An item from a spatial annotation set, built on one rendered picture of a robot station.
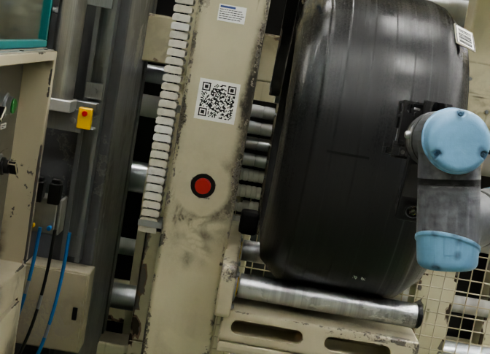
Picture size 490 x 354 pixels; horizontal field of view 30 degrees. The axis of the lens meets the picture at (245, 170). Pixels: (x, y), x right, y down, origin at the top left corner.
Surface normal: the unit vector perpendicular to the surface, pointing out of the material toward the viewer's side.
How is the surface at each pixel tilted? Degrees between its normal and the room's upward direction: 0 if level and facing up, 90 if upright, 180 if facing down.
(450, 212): 84
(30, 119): 90
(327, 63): 60
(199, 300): 90
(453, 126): 84
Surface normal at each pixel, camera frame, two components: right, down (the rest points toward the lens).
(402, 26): 0.12, -0.68
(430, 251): -0.71, 0.06
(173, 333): -0.02, 0.14
